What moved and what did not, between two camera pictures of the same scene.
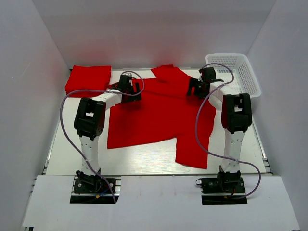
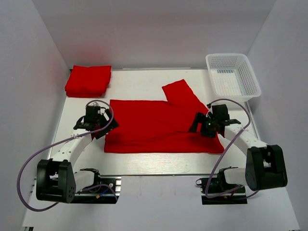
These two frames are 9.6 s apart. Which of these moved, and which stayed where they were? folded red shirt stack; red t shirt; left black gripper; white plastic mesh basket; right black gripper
Moved: left black gripper; red t shirt; right black gripper
Stayed: folded red shirt stack; white plastic mesh basket
